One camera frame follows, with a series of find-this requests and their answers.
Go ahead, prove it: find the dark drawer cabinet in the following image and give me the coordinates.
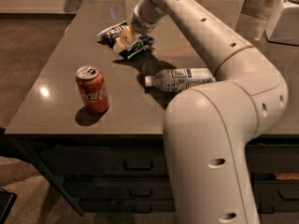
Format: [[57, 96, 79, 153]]
[[10, 135, 299, 215]]

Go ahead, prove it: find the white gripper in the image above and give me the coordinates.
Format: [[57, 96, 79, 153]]
[[113, 0, 166, 53]]

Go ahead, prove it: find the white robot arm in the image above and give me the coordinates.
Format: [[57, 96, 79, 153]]
[[130, 0, 288, 224]]

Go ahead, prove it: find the clear plastic water bottle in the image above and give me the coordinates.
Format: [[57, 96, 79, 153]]
[[145, 68, 216, 92]]

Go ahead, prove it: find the blue chip bag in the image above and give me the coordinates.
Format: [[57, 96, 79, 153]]
[[97, 21, 156, 60]]

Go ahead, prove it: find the black object on floor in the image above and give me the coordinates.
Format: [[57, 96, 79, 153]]
[[0, 189, 17, 224]]

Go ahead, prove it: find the red coke can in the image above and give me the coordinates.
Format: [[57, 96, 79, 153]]
[[76, 65, 109, 114]]

